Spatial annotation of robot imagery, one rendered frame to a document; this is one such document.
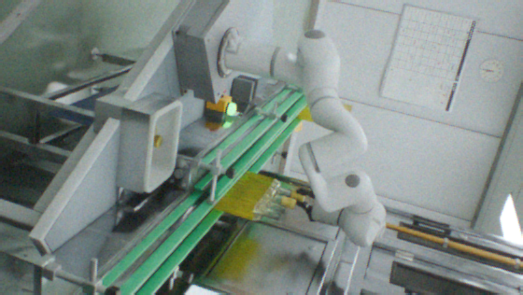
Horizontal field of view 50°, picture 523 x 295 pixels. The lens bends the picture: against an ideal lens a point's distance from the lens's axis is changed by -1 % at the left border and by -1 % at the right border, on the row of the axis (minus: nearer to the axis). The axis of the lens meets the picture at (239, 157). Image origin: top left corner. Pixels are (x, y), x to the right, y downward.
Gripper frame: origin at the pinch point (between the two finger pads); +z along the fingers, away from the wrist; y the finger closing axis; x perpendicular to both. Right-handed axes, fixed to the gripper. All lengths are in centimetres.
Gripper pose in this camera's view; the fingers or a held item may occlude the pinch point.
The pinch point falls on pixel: (302, 197)
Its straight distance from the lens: 188.9
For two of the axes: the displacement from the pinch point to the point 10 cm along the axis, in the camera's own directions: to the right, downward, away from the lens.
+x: -5.5, 2.5, -7.9
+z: -8.2, -3.4, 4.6
